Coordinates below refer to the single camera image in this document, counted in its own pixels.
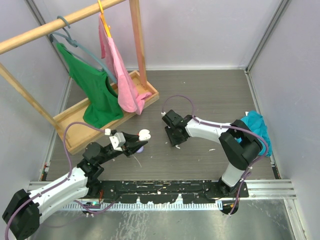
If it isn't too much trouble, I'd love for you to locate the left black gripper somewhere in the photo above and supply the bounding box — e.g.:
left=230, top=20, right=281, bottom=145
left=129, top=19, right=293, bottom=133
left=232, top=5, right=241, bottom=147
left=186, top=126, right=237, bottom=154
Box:
left=97, top=131, right=147, bottom=165

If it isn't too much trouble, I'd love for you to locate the white round charging case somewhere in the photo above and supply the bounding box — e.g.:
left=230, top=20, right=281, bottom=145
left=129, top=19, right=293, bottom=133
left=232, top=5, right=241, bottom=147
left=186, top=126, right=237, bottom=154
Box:
left=138, top=129, right=151, bottom=141

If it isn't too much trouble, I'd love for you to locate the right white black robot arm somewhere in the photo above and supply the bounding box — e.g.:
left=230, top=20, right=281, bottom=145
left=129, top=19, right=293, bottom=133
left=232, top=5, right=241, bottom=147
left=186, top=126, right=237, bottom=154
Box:
left=161, top=109, right=263, bottom=197

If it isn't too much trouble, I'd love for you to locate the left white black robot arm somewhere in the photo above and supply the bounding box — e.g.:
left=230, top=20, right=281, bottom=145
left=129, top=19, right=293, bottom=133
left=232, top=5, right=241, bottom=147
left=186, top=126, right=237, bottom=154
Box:
left=2, top=129, right=151, bottom=240

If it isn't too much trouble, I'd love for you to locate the pink cloth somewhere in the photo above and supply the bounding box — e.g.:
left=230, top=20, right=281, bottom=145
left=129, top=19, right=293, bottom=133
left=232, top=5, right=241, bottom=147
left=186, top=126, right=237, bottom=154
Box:
left=98, top=15, right=152, bottom=115

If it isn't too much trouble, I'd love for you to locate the green shirt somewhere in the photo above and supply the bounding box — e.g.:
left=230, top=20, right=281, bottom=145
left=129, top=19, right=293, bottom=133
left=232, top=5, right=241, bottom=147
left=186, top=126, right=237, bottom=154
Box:
left=56, top=43, right=124, bottom=128

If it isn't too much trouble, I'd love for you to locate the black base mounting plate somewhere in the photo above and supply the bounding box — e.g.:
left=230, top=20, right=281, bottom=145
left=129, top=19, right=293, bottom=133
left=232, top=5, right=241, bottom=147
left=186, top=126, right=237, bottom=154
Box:
left=97, top=180, right=249, bottom=204

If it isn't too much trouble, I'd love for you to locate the wooden clothes rack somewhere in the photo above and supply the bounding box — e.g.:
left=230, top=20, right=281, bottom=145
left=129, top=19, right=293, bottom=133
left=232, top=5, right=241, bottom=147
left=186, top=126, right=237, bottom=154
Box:
left=0, top=0, right=159, bottom=155

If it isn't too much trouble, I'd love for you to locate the teal cloth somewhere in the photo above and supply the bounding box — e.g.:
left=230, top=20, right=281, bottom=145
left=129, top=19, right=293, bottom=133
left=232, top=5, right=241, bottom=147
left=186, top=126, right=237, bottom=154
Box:
left=241, top=110, right=273, bottom=157

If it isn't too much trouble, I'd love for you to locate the yellow hanger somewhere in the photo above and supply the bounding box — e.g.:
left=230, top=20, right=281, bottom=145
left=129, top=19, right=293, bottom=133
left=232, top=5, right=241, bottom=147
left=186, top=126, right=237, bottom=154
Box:
left=97, top=0, right=112, bottom=38

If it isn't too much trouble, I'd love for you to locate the blue-grey hanger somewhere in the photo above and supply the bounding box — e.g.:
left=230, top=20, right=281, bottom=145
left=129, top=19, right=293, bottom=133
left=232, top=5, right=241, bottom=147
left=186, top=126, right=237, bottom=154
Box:
left=48, top=27, right=118, bottom=84

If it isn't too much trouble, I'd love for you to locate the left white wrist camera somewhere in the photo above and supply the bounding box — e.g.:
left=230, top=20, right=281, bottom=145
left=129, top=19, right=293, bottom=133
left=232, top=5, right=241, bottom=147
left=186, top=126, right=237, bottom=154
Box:
left=109, top=132, right=125, bottom=152

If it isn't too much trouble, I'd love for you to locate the white slotted cable duct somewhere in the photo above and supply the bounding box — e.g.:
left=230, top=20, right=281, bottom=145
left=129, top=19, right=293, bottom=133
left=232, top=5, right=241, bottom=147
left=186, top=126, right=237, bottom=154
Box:
left=53, top=199, right=223, bottom=211

